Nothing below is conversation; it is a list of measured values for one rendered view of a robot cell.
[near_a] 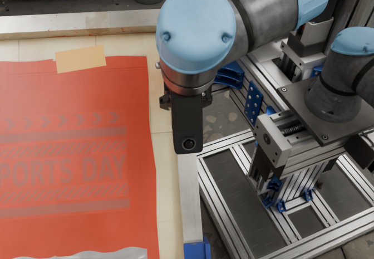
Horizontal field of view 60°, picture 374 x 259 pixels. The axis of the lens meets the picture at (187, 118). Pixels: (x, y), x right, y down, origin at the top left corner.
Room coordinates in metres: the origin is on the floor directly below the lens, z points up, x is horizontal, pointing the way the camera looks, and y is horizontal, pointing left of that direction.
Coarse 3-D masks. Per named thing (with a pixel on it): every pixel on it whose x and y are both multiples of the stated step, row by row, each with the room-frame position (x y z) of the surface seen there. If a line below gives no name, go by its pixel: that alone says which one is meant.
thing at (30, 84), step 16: (0, 64) 0.54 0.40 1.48; (16, 64) 0.54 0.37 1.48; (32, 64) 0.54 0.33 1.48; (48, 64) 0.54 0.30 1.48; (0, 80) 0.51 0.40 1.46; (16, 80) 0.51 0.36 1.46; (32, 80) 0.51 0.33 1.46; (48, 80) 0.51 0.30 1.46; (0, 96) 0.48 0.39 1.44; (16, 96) 0.48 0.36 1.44; (32, 96) 0.48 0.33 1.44; (48, 96) 0.48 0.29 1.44; (0, 112) 0.45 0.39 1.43; (16, 112) 0.45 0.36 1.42; (32, 112) 0.45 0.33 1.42; (48, 112) 0.45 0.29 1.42; (0, 224) 0.26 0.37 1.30; (16, 224) 0.26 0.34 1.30; (32, 224) 0.26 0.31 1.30; (48, 224) 0.26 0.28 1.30; (0, 240) 0.23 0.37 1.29; (16, 240) 0.23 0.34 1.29; (32, 240) 0.23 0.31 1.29; (48, 240) 0.23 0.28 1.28; (0, 256) 0.21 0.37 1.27; (16, 256) 0.21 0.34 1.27; (32, 256) 0.21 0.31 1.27; (48, 256) 0.21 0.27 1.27
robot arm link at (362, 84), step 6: (366, 72) 0.55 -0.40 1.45; (372, 72) 0.54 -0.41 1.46; (366, 78) 0.54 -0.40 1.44; (372, 78) 0.53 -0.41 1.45; (360, 84) 0.54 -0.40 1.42; (366, 84) 0.53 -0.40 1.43; (372, 84) 0.52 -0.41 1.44; (360, 90) 0.53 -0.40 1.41; (366, 90) 0.52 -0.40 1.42; (372, 90) 0.51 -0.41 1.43; (360, 96) 0.54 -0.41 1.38; (366, 96) 0.52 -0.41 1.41; (372, 96) 0.50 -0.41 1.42; (372, 102) 0.50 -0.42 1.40
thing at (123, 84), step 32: (128, 64) 0.55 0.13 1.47; (64, 96) 0.48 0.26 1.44; (96, 96) 0.48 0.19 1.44; (128, 96) 0.49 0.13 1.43; (128, 128) 0.43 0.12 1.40; (128, 160) 0.37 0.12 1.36; (64, 224) 0.26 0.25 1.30; (96, 224) 0.26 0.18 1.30; (128, 224) 0.26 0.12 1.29; (64, 256) 0.21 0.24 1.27
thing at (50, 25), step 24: (0, 24) 0.58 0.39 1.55; (24, 24) 0.59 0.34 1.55; (48, 24) 0.59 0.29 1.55; (72, 24) 0.59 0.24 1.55; (96, 24) 0.59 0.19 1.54; (120, 24) 0.59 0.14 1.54; (144, 24) 0.60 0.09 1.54; (192, 168) 0.34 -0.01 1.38; (192, 192) 0.30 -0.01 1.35; (192, 216) 0.26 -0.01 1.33; (192, 240) 0.23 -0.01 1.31
